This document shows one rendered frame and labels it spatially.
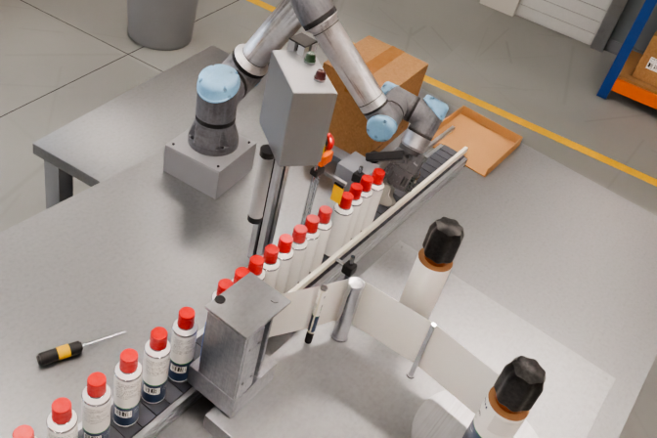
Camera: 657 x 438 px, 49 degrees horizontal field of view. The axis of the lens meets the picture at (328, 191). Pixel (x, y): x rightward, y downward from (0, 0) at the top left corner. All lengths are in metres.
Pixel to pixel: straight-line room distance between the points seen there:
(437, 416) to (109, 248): 0.93
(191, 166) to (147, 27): 2.37
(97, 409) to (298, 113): 0.68
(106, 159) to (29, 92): 1.84
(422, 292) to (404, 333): 0.15
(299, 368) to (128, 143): 0.98
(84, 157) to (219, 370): 0.96
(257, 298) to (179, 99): 1.22
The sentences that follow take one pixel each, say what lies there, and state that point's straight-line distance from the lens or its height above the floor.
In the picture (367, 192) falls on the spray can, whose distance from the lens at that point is 1.94.
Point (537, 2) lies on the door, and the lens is 6.17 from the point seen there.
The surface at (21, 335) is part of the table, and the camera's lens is 1.80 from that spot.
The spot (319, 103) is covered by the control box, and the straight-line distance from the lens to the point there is 1.48.
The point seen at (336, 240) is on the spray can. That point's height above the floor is 0.95.
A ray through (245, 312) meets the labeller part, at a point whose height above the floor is 1.14.
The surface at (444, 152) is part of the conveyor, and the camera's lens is 2.51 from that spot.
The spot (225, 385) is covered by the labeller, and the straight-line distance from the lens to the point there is 1.54.
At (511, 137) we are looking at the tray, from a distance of 2.80.
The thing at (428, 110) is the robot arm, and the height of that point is 1.23.
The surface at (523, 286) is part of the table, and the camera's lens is 2.20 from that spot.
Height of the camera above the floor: 2.22
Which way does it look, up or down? 38 degrees down
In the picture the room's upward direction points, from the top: 15 degrees clockwise
